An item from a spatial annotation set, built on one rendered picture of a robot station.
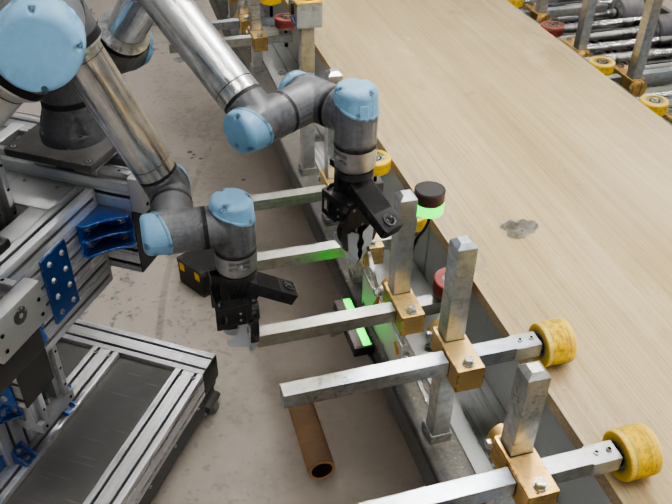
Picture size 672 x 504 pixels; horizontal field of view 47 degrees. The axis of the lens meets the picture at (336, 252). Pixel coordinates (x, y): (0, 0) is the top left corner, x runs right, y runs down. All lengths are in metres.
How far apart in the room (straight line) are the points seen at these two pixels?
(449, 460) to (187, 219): 0.67
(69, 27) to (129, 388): 1.43
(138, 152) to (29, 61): 0.31
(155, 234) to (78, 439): 1.06
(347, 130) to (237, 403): 1.42
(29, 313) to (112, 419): 0.83
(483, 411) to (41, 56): 1.13
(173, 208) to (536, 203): 0.90
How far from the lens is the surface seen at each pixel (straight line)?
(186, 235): 1.30
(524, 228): 1.75
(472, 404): 1.73
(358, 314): 1.55
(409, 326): 1.55
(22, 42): 1.11
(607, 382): 1.45
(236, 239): 1.32
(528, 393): 1.10
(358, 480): 2.35
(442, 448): 1.54
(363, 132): 1.30
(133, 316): 2.90
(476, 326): 1.78
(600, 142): 2.17
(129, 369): 2.41
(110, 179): 1.79
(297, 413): 2.40
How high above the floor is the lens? 1.90
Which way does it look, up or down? 38 degrees down
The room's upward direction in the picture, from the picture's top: 1 degrees clockwise
